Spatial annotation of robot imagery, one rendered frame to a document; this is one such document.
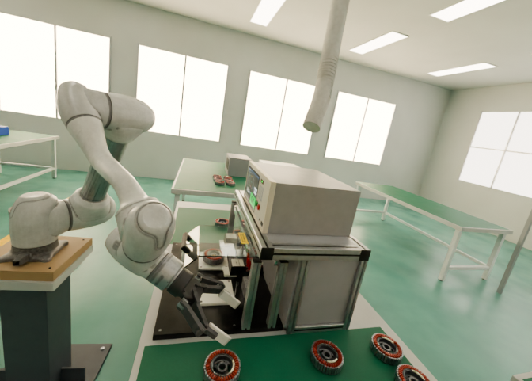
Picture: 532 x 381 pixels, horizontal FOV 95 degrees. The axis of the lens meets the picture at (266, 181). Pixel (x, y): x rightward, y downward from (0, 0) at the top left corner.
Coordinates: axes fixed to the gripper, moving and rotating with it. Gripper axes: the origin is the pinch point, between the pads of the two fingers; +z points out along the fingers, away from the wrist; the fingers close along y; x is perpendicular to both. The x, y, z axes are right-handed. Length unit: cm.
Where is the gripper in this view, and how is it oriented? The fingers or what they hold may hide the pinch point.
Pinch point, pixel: (229, 319)
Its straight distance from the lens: 82.5
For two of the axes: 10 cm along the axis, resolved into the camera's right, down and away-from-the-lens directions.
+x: 6.3, -7.5, -2.1
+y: -0.8, 2.1, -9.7
